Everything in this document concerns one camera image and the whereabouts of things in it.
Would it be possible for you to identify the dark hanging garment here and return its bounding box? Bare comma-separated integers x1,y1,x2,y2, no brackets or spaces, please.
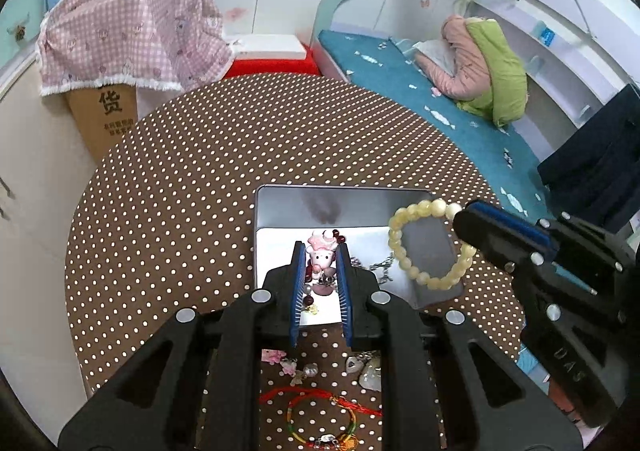
537,84,640,233

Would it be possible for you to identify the red storage box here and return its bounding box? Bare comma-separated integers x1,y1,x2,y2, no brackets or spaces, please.
224,44,321,78

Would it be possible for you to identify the pink flower charm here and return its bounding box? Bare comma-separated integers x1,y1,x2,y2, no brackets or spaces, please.
262,349,286,365

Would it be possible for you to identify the teal bed mattress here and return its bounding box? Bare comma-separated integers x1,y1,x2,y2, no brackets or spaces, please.
318,30,551,222

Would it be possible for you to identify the white board on box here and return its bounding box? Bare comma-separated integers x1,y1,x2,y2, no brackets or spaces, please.
227,34,307,61

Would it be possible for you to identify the teal drawer shelf unit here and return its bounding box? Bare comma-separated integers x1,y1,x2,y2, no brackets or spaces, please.
1,0,46,67

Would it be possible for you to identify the cream bead bracelet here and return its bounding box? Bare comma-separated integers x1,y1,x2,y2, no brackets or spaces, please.
387,197,478,292

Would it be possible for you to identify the white low cabinet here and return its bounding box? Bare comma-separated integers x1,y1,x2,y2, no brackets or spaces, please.
1,50,96,439

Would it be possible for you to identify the pink pig charm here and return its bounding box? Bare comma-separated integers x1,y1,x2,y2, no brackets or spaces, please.
305,229,344,297

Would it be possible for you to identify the white shell pendant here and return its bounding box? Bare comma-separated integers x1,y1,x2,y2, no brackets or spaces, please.
358,355,382,393

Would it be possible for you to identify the green blanket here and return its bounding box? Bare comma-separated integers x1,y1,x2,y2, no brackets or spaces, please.
457,18,528,128

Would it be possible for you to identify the person's right hand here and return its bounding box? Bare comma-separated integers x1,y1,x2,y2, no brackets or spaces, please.
548,379,582,423

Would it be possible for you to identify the red string bracelet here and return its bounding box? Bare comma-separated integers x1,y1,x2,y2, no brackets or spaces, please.
258,385,384,449

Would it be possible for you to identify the pink checkered cloth cover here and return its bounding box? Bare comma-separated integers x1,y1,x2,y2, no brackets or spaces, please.
37,0,234,96

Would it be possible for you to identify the pink quilted jacket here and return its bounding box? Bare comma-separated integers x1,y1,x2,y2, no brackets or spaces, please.
414,14,490,101

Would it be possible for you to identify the brown cardboard box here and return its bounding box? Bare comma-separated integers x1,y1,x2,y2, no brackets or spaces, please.
65,85,138,163

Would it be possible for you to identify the silver metal tin box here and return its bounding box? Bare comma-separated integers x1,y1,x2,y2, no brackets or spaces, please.
252,183,467,330

